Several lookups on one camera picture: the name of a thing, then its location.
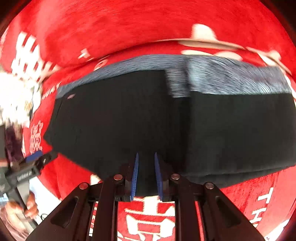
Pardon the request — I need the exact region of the operator left hand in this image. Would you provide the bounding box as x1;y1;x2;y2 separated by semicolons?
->
5;192;39;232

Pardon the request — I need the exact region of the white floral cloth pile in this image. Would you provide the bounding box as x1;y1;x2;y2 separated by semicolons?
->
1;71;43;128

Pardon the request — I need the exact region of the black pants grey waistband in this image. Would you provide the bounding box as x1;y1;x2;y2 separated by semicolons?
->
44;55;295;195

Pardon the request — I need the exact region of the red wedding quilt roll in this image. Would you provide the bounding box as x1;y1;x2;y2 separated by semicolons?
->
0;0;296;79

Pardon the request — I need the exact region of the dark maroon garment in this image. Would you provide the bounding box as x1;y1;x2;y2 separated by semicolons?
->
5;126;23;163

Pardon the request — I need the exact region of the red wedding bed blanket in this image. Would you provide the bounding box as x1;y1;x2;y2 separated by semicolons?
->
23;42;295;240

